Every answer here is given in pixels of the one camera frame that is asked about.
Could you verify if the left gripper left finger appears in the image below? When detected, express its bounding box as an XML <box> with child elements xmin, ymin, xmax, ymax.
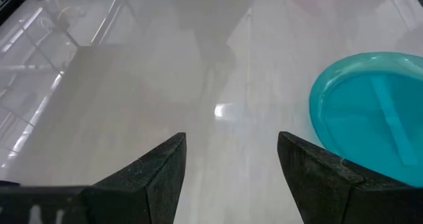
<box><xmin>0</xmin><ymin>131</ymin><xmax>187</xmax><ymax>224</ymax></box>

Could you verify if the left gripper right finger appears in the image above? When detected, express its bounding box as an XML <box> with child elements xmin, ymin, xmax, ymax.
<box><xmin>277</xmin><ymin>131</ymin><xmax>423</xmax><ymax>224</ymax></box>

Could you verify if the turquoise transparent plate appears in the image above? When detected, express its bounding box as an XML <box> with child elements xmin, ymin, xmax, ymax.
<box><xmin>309</xmin><ymin>51</ymin><xmax>423</xmax><ymax>188</ymax></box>

